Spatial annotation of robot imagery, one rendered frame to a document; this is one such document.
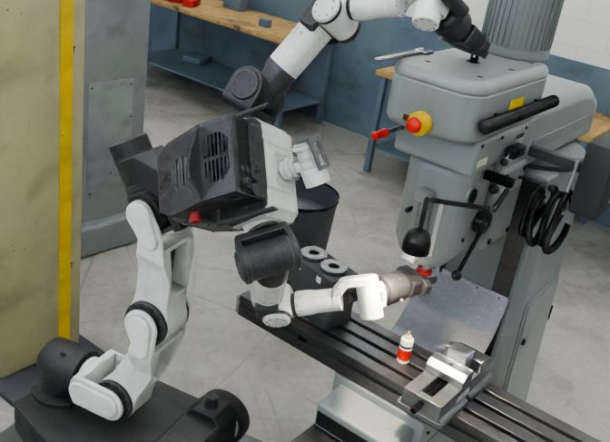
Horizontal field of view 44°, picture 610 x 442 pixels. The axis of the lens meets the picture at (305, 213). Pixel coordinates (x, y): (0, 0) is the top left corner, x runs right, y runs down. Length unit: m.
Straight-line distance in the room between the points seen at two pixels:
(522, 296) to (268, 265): 1.06
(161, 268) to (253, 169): 0.47
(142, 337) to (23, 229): 1.25
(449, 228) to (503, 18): 0.59
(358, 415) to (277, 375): 1.51
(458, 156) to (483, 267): 0.72
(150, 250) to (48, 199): 1.33
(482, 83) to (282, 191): 0.55
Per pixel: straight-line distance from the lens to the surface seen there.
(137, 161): 2.08
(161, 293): 2.22
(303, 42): 1.97
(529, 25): 2.18
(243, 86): 1.95
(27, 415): 2.68
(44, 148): 3.30
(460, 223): 2.10
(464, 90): 1.83
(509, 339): 2.70
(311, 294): 2.11
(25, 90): 3.17
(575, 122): 2.69
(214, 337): 4.04
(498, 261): 2.58
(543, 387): 4.25
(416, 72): 1.89
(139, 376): 2.42
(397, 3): 1.90
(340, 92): 7.47
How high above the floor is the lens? 2.29
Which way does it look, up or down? 25 degrees down
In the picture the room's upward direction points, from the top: 9 degrees clockwise
